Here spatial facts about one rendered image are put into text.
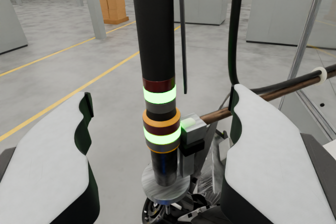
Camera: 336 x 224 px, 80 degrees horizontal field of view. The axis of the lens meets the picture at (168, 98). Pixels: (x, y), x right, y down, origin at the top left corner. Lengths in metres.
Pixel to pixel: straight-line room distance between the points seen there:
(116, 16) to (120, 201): 7.23
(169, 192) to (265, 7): 5.50
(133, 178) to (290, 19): 4.88
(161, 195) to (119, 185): 1.85
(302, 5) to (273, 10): 0.55
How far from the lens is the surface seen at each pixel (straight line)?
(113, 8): 8.47
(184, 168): 0.29
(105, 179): 2.22
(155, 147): 0.24
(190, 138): 0.26
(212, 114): 0.28
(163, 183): 0.30
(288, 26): 5.76
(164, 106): 0.20
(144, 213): 0.60
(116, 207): 2.03
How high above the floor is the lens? 1.71
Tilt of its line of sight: 33 degrees down
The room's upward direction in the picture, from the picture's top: 3 degrees counter-clockwise
